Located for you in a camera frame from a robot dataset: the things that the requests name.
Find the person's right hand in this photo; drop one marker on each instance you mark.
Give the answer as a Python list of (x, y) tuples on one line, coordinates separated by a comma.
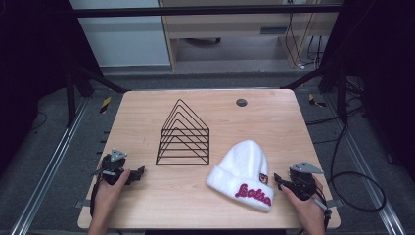
[(306, 209)]

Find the light wooden desk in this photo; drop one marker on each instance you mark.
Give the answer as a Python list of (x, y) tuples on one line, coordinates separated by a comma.
[(228, 26)]

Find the aluminium floor rail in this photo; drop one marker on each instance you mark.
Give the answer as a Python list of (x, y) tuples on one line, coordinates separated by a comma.
[(49, 169), (368, 176)]

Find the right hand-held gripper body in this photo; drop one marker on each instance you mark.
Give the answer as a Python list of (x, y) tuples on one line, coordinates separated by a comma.
[(303, 182)]

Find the grey metal table bracket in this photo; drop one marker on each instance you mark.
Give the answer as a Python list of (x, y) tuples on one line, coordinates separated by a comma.
[(81, 204), (336, 203)]

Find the black metal stand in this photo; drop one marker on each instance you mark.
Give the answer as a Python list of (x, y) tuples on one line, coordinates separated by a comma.
[(70, 94), (341, 94)]

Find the yellow black striped tape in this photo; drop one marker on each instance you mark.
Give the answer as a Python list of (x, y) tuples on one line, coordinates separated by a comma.
[(315, 100), (105, 105)]

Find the black curtain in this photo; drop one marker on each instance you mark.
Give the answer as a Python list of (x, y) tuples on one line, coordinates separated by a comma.
[(32, 65), (385, 65)]

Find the white cabinet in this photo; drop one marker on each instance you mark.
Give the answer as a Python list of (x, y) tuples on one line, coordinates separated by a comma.
[(124, 39)]

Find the grey round table grommet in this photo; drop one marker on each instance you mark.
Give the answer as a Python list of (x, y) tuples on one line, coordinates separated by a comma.
[(241, 103)]

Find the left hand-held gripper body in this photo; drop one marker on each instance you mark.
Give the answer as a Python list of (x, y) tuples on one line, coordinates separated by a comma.
[(112, 164)]

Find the white knit beanie hat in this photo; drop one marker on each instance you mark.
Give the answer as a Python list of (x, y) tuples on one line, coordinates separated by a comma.
[(243, 173)]

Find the black horizontal frame bar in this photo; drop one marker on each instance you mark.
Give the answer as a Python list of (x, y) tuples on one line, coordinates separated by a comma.
[(195, 11)]

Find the person's left hand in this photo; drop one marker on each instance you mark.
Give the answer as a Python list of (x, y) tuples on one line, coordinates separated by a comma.
[(107, 199)]

